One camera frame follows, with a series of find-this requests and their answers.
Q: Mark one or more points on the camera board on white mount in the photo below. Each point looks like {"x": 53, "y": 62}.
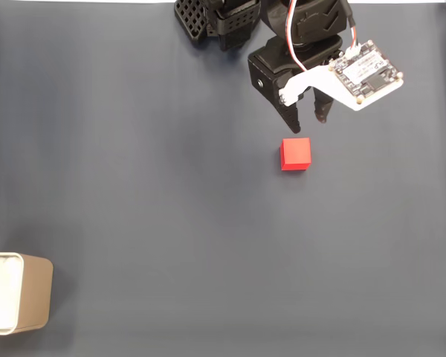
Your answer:
{"x": 368, "y": 74}

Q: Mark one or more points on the beige metal box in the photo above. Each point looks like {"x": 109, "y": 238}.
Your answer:
{"x": 35, "y": 294}

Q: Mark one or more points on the blue grey table mat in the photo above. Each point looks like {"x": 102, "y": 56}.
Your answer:
{"x": 134, "y": 186}

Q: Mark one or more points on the red cube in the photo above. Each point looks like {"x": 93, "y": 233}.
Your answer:
{"x": 296, "y": 152}

